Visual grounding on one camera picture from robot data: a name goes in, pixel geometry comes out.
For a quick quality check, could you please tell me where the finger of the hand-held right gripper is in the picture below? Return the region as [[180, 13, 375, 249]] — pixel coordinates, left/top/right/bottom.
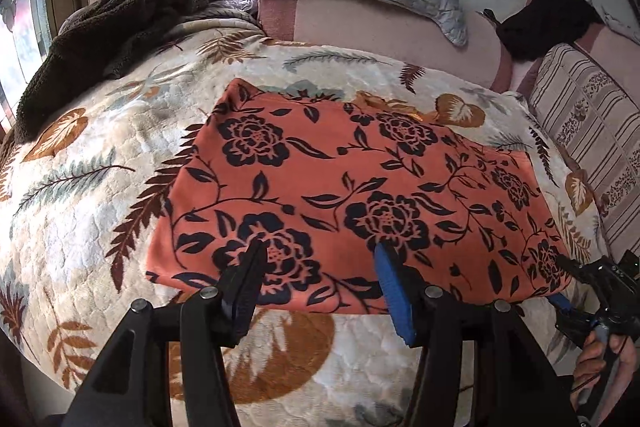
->
[[546, 293, 596, 333], [552, 254, 598, 295]]

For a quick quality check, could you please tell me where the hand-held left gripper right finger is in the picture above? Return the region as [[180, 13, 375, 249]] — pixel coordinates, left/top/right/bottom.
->
[[374, 243, 573, 427]]

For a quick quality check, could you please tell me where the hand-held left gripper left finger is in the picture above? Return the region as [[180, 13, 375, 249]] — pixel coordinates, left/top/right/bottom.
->
[[60, 238, 268, 427]]

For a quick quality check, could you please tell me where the orange floral shirt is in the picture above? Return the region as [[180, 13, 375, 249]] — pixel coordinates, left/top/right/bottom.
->
[[145, 78, 576, 315]]

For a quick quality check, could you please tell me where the person's right hand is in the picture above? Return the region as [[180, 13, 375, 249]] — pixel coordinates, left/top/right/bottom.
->
[[572, 329, 637, 403]]

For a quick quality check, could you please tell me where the striped floral cushion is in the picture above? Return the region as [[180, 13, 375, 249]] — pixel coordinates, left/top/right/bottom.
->
[[527, 43, 640, 258]]

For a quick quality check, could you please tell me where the leaf print blanket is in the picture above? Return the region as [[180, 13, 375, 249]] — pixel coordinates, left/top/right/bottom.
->
[[0, 14, 601, 427]]

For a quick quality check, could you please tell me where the black garment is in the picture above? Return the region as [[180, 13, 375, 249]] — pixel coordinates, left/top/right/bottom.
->
[[497, 0, 606, 62]]

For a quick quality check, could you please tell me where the dark brown fleece cloth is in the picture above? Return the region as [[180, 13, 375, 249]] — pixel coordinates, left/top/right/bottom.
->
[[14, 0, 218, 145]]

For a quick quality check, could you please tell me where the window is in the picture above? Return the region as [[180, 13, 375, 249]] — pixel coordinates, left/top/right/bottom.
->
[[0, 0, 56, 128]]

